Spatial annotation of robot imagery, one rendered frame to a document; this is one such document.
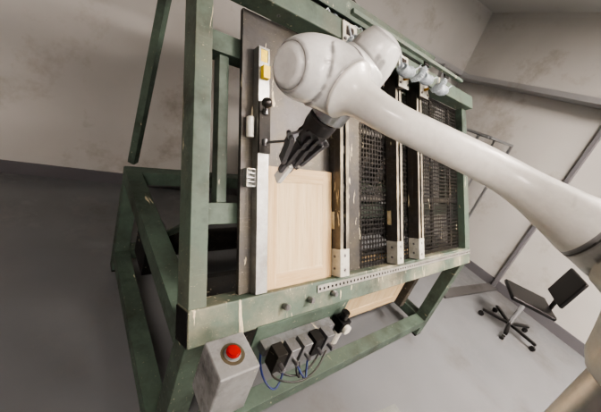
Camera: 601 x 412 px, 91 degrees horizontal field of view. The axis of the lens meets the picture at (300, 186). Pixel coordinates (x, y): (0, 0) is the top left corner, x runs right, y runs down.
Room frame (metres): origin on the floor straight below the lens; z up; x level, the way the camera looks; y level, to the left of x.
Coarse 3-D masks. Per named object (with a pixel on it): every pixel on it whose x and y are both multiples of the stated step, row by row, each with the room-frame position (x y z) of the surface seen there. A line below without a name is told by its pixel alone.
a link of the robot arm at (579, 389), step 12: (600, 312) 0.33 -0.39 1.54; (600, 324) 0.31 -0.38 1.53; (588, 336) 0.32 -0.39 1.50; (600, 336) 0.30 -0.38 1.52; (588, 348) 0.30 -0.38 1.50; (600, 348) 0.29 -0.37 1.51; (588, 360) 0.29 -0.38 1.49; (600, 360) 0.28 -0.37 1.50; (588, 372) 0.30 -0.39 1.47; (600, 372) 0.28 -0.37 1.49; (576, 384) 0.30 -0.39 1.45; (588, 384) 0.29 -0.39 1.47; (600, 384) 0.27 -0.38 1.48; (564, 396) 0.30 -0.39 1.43; (576, 396) 0.29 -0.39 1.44; (588, 396) 0.28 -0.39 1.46; (600, 396) 0.27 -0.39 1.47; (552, 408) 0.30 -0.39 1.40; (564, 408) 0.29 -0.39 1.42; (576, 408) 0.28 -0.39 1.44; (588, 408) 0.27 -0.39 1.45; (600, 408) 0.26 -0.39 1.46
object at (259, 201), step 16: (256, 48) 1.24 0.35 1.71; (256, 64) 1.22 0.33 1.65; (256, 80) 1.19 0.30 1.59; (256, 96) 1.17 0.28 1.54; (256, 112) 1.14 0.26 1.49; (256, 128) 1.12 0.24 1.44; (256, 144) 1.10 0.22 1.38; (256, 160) 1.07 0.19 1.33; (256, 176) 1.05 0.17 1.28; (256, 192) 1.02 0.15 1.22; (256, 208) 1.00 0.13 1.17; (256, 224) 0.98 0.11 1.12; (256, 240) 0.95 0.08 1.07; (256, 256) 0.93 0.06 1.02; (256, 272) 0.91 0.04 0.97; (256, 288) 0.89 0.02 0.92
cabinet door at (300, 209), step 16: (272, 176) 1.11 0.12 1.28; (288, 176) 1.17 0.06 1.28; (304, 176) 1.23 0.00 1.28; (320, 176) 1.30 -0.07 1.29; (272, 192) 1.09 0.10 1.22; (288, 192) 1.15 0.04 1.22; (304, 192) 1.21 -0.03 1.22; (320, 192) 1.28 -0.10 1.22; (272, 208) 1.07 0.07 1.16; (288, 208) 1.13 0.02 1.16; (304, 208) 1.19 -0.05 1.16; (320, 208) 1.25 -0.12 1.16; (272, 224) 1.05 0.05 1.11; (288, 224) 1.10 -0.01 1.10; (304, 224) 1.16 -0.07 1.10; (320, 224) 1.23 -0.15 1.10; (272, 240) 1.02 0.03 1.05; (288, 240) 1.08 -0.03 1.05; (304, 240) 1.14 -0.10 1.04; (320, 240) 1.20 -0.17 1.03; (272, 256) 1.00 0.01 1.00; (288, 256) 1.05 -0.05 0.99; (304, 256) 1.11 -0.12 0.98; (320, 256) 1.17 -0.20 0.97; (272, 272) 0.98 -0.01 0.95; (288, 272) 1.03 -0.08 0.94; (304, 272) 1.08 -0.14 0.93; (320, 272) 1.14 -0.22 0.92; (272, 288) 0.96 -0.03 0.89
